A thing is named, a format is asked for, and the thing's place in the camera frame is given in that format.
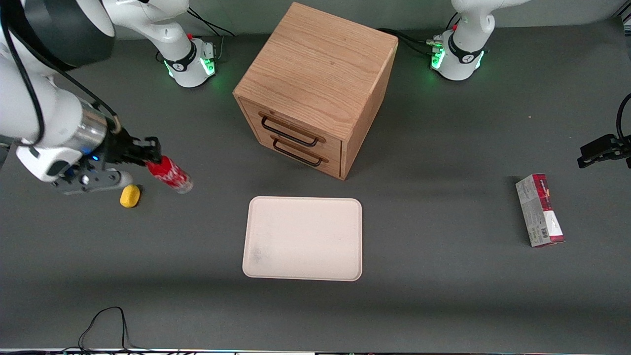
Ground cream rectangular tray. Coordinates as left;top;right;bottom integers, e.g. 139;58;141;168
242;196;363;282

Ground black right arm base cables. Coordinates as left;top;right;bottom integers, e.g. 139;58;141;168
183;7;237;64

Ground black metal drawer handle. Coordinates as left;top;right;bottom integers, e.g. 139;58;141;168
260;115;320;148
272;138;324;167

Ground red grey carton box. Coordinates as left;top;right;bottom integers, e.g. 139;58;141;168
515;173;566;248

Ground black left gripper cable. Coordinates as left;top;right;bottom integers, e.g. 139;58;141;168
616;92;631;141

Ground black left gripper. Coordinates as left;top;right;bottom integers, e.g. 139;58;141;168
577;134;631;170

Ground red coke bottle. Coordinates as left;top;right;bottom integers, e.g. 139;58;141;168
146;155;194;194

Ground wooden drawer cabinet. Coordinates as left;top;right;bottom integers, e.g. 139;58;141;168
233;2;399;181

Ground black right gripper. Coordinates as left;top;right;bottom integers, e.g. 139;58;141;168
96;126;164;167

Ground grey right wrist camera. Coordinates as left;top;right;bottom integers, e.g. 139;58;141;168
51;167;135;196

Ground black arm base cables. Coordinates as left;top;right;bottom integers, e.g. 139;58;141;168
376;12;461;58
183;7;237;64

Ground wooden drawer front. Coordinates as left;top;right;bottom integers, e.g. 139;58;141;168
239;98;344;159
254;129;343;179

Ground black left arm base cables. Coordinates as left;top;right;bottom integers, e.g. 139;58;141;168
376;12;461;58

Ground yellow lemon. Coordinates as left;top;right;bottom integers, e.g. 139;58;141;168
120;184;141;209

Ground black looped table cable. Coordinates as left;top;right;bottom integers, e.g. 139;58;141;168
62;306;163;355

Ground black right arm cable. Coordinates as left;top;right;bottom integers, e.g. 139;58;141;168
0;0;121;146

